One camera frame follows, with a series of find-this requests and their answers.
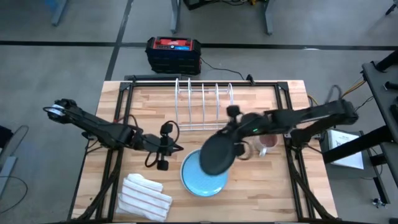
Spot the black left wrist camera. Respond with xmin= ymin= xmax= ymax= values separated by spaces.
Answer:
xmin=160 ymin=121 xmax=174 ymax=136

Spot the black side table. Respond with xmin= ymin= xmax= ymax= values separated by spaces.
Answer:
xmin=322 ymin=51 xmax=398 ymax=206

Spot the white paper booklet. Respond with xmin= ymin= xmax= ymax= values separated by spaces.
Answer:
xmin=326 ymin=129 xmax=364 ymax=170

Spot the red black power station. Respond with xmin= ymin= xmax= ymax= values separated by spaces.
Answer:
xmin=145 ymin=36 xmax=202 ymax=76

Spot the yellow black cable bundle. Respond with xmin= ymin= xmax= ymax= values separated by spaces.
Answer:
xmin=307 ymin=77 xmax=374 ymax=110

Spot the white wire dish rack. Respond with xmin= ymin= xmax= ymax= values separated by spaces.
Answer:
xmin=174 ymin=77 xmax=234 ymax=131

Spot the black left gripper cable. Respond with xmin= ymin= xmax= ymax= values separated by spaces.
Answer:
xmin=144 ymin=151 xmax=158 ymax=168

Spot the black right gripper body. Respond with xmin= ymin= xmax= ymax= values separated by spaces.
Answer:
xmin=231 ymin=112 xmax=267 ymax=156

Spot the white mug with lettering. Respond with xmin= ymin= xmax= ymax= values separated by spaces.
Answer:
xmin=255 ymin=133 xmax=279 ymax=157

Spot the black round plate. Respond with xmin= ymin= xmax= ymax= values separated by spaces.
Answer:
xmin=199 ymin=134 xmax=239 ymax=177

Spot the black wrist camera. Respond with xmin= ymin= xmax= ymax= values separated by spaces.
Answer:
xmin=160 ymin=121 xmax=174 ymax=136
xmin=226 ymin=105 xmax=243 ymax=118

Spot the black floor cable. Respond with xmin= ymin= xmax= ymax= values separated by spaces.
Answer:
xmin=0 ymin=175 xmax=29 ymax=215

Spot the blue round plate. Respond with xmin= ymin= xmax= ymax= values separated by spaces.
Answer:
xmin=180 ymin=148 xmax=230 ymax=198

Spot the black power cable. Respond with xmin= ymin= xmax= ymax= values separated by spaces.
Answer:
xmin=198 ymin=57 xmax=256 ymax=85

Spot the white striped towel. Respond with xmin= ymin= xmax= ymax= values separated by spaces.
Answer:
xmin=115 ymin=172 xmax=174 ymax=223

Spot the black aluminium table frame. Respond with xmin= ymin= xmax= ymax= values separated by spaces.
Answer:
xmin=67 ymin=74 xmax=340 ymax=222

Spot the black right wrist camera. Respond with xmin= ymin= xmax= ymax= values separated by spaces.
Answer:
xmin=226 ymin=105 xmax=243 ymax=118

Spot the blue grey desk leg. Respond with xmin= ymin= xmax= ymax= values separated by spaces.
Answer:
xmin=46 ymin=0 xmax=69 ymax=27

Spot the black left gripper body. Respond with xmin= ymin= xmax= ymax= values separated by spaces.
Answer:
xmin=132 ymin=133 xmax=175 ymax=171

